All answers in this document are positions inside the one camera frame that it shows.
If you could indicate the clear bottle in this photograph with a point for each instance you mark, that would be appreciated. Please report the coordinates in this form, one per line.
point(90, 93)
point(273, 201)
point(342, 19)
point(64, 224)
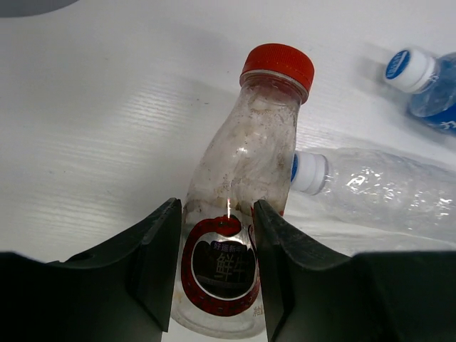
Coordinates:
point(378, 190)

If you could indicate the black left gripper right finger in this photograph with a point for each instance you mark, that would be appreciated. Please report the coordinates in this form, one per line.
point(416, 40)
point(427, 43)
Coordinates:
point(313, 293)

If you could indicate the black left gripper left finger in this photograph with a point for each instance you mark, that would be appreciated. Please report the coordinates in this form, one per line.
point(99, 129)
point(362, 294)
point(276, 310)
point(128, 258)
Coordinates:
point(119, 290)

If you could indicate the blue label water bottle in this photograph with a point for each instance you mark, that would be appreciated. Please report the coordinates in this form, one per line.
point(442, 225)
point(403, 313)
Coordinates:
point(429, 82)

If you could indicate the white round bin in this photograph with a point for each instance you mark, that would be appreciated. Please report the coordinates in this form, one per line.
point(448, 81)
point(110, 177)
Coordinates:
point(24, 8)

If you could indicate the red cap milk bottle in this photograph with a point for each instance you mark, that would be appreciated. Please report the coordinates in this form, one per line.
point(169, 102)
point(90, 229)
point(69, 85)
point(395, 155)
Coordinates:
point(217, 286)

